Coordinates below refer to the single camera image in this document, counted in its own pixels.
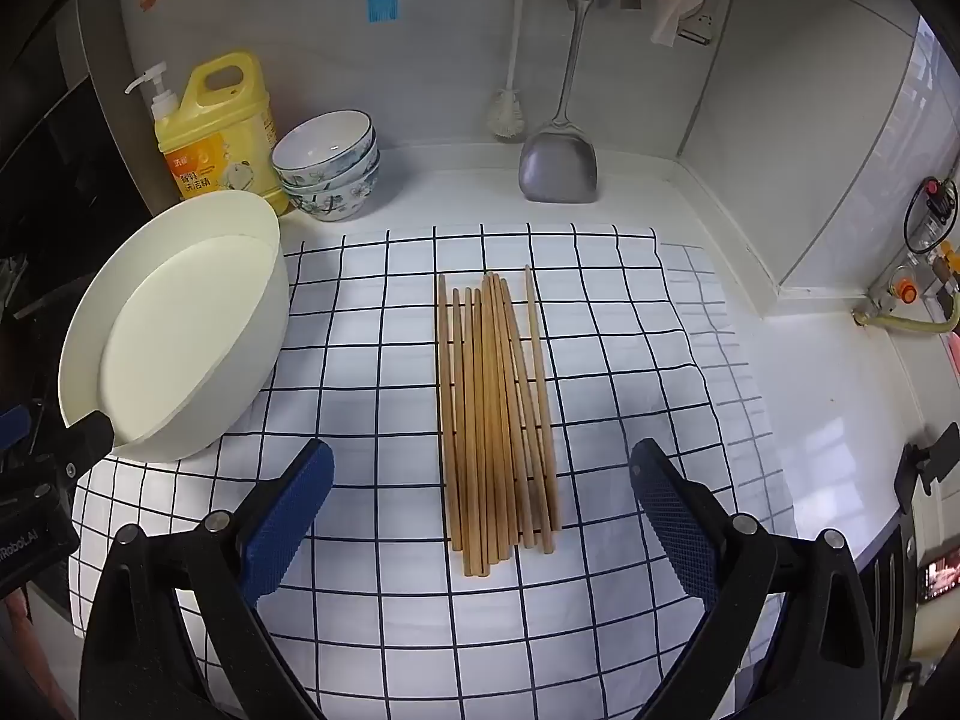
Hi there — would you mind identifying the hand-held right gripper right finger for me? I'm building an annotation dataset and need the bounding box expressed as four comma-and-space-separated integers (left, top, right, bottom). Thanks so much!
628, 437, 882, 720

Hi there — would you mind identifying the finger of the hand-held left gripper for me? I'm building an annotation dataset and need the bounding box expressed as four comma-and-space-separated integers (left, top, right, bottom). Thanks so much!
60, 410, 115, 482
0, 403, 35, 466

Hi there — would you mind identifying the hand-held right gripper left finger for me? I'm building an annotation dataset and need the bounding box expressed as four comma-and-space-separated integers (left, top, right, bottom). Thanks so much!
79, 437, 336, 720

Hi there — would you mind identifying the cream plastic basin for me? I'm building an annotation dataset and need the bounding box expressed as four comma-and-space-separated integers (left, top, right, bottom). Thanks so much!
58, 191, 292, 464

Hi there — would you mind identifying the pile of wooden chopsticks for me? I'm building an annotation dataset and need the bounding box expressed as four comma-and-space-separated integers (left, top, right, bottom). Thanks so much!
436, 265, 563, 578

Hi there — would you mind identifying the white black checked cloth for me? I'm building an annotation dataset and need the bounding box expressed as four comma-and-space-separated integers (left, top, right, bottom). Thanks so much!
67, 223, 797, 720

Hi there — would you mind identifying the black gas stove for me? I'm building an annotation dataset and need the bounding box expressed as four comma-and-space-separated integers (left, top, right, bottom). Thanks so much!
855, 420, 960, 720

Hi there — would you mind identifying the black glass appliance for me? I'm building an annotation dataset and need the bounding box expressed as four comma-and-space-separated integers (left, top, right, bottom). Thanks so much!
0, 0, 173, 421

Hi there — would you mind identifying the floral ceramic bowl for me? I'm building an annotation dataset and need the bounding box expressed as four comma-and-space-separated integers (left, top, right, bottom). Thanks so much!
283, 165, 380, 223
271, 109, 375, 179
279, 146, 380, 194

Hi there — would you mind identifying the gas valve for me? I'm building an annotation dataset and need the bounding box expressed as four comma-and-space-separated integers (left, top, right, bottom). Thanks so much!
866, 240, 960, 316

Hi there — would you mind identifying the yellow dish detergent bottle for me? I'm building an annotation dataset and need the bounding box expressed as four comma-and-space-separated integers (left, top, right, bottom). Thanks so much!
124, 51, 290, 218

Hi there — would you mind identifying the metal cooking spatula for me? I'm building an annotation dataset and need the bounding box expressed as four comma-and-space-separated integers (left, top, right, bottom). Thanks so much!
517, 0, 602, 203

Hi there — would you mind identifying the gas shutoff device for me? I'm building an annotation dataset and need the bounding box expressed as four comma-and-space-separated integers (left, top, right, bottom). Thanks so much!
904, 175, 960, 254

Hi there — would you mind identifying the white bottle brush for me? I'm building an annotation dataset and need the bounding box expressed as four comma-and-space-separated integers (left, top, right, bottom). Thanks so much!
491, 0, 532, 140

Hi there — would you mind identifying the window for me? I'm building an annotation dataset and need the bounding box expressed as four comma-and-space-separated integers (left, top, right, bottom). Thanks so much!
892, 15, 960, 188

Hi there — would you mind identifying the yellow gas hose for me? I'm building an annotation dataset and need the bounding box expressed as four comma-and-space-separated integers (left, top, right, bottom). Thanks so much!
853, 306, 960, 336

